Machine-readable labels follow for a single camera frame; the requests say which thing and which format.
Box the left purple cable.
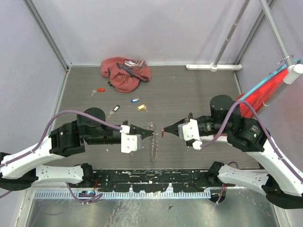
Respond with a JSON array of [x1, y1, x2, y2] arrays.
[[0, 110, 130, 204]]

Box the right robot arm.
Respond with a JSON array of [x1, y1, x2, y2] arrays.
[[163, 95, 303, 210]]

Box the key with blue tag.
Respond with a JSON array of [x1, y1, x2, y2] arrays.
[[131, 98, 140, 103]]

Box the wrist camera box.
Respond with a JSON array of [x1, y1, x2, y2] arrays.
[[178, 119, 203, 150], [121, 133, 142, 154]]

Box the grey rack pole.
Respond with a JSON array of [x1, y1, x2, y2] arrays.
[[213, 0, 250, 65]]

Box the white slotted cable duct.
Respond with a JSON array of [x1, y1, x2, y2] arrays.
[[33, 189, 211, 200]]

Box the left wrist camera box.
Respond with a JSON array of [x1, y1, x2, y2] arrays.
[[121, 133, 142, 154]]

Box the key with yellow tag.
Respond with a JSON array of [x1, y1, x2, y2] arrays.
[[137, 104, 148, 112]]

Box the red crumpled shirt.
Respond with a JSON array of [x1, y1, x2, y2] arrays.
[[101, 57, 152, 93]]

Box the red cloth on hanger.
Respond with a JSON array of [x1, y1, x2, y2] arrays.
[[244, 69, 288, 112]]

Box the key with red white tag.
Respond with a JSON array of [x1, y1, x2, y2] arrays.
[[161, 126, 165, 138]]

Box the white rack base bar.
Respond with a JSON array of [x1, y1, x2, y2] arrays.
[[186, 63, 243, 72]]

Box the key with black tag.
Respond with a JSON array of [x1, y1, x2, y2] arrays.
[[108, 105, 120, 118]]

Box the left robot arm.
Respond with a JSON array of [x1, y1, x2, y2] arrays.
[[0, 107, 154, 192]]

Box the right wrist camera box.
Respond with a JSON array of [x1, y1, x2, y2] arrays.
[[178, 119, 203, 150]]

